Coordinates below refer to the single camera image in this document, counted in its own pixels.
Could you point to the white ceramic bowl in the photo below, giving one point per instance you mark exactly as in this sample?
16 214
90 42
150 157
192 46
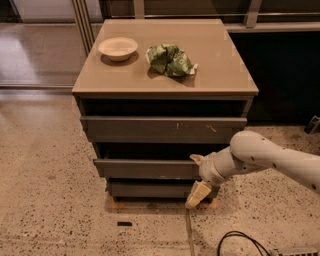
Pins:
118 48

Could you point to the grey drawer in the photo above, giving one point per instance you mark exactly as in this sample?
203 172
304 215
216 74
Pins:
154 189
203 130
147 169

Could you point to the small black box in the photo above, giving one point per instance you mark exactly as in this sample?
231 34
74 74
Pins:
313 125

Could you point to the crumpled green chip bag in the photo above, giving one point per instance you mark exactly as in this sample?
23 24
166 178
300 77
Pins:
170 60

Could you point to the grey top drawer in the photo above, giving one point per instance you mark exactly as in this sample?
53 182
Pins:
203 130

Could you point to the metal railing frame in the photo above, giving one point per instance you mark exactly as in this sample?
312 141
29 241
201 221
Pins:
239 16

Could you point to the grey drawer cabinet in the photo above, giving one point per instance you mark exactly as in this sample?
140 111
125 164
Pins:
221 87

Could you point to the grey bottom drawer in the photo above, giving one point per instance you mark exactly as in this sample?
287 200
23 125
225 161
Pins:
154 189

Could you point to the black floor marker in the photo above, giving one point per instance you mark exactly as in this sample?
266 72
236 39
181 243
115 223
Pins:
124 224

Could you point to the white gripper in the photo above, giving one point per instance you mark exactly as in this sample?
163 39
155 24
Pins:
206 169

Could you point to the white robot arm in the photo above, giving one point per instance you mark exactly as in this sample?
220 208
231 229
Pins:
250 152

